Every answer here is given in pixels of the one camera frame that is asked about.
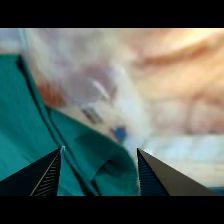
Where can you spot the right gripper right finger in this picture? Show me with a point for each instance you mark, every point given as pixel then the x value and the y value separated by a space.
pixel 160 180

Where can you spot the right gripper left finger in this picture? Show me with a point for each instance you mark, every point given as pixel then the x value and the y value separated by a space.
pixel 36 180

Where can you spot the dark green garment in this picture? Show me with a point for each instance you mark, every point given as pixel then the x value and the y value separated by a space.
pixel 23 126

